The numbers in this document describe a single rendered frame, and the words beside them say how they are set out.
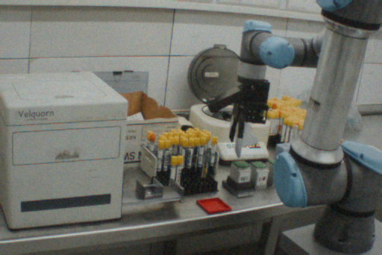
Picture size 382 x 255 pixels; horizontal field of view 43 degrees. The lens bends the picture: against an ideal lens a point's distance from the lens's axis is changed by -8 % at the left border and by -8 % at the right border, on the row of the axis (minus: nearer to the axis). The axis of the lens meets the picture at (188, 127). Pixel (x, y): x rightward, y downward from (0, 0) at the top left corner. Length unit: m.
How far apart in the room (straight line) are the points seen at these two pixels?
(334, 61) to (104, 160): 0.55
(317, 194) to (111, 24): 1.00
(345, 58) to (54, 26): 1.04
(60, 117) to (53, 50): 0.65
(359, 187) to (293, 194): 0.16
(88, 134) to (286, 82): 1.24
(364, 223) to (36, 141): 0.74
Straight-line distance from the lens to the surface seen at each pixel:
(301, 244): 1.17
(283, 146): 1.58
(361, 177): 1.11
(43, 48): 1.71
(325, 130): 1.00
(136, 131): 1.50
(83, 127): 1.12
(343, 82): 0.96
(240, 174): 1.43
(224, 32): 1.97
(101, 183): 1.18
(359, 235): 1.17
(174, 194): 1.31
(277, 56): 1.22
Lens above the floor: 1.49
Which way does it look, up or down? 18 degrees down
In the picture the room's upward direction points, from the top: 7 degrees clockwise
